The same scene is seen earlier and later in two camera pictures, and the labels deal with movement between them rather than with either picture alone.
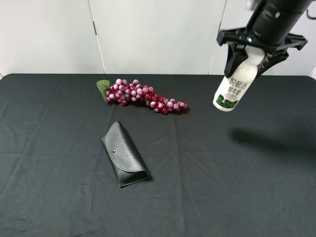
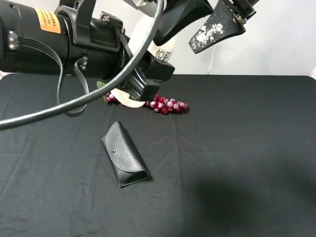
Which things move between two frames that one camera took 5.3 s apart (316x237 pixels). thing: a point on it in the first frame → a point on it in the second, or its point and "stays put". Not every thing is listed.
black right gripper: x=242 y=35 → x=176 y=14
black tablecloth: x=248 y=172 stays put
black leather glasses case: x=129 y=167 stays put
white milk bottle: x=235 y=87 → x=141 y=29
